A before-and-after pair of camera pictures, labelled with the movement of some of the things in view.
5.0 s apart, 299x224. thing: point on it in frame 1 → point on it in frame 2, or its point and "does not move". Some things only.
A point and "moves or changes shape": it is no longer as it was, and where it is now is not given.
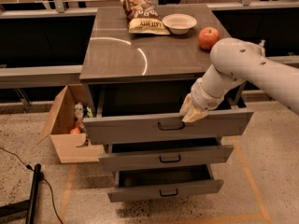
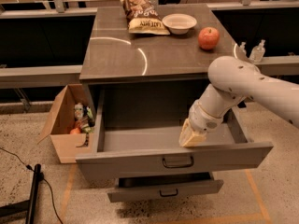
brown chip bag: x=142 y=16 does not move
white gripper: x=200 y=97 → x=204 y=119
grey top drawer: x=124 y=113 moves or changes shape
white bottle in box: x=78 y=111 does not move
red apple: x=207 y=36 does not move
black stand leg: x=28 y=205 does not move
